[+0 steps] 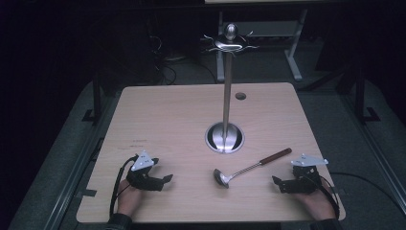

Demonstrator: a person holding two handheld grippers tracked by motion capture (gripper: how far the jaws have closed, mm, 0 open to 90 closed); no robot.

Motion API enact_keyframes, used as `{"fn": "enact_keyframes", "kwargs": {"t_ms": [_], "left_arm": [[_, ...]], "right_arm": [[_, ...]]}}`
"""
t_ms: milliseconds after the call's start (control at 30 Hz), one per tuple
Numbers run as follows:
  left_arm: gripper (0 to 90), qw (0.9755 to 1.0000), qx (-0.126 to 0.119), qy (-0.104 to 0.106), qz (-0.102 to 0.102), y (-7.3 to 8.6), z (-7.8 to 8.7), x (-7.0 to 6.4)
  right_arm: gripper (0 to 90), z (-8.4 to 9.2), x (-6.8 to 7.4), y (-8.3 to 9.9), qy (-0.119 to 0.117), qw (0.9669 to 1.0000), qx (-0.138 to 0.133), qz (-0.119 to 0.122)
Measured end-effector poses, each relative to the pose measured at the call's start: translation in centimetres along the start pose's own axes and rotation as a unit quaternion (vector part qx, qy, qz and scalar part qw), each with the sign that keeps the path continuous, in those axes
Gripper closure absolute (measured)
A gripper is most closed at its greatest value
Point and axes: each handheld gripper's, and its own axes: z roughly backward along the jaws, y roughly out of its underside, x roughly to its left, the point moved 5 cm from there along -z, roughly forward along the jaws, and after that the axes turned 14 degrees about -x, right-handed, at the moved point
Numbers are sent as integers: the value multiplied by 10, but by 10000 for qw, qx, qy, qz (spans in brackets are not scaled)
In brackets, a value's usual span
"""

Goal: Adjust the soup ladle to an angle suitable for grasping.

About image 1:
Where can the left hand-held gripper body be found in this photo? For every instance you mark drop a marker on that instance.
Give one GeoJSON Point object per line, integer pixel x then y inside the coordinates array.
{"type": "Point", "coordinates": [142, 179]}

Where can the person's right hand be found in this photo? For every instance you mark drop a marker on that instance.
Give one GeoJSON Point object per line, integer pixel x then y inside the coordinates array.
{"type": "Point", "coordinates": [317, 204]}

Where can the steel utensil rack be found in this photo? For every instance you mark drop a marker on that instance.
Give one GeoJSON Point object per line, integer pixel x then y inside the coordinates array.
{"type": "Point", "coordinates": [227, 96]}

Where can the person's left hand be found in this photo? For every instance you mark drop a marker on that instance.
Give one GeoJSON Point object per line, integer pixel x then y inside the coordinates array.
{"type": "Point", "coordinates": [128, 198]}

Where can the aluminium floor rail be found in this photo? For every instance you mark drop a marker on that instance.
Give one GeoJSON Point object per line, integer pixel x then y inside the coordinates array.
{"type": "Point", "coordinates": [75, 172]}
{"type": "Point", "coordinates": [379, 163]}

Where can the black metal stand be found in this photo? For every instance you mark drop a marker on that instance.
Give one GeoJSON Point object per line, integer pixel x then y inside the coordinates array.
{"type": "Point", "coordinates": [96, 99]}
{"type": "Point", "coordinates": [360, 96]}

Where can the white metal desk frame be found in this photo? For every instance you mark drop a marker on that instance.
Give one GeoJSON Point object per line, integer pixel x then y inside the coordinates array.
{"type": "Point", "coordinates": [295, 57]}

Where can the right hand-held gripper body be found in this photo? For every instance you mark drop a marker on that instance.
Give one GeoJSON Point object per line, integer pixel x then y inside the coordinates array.
{"type": "Point", "coordinates": [303, 180]}

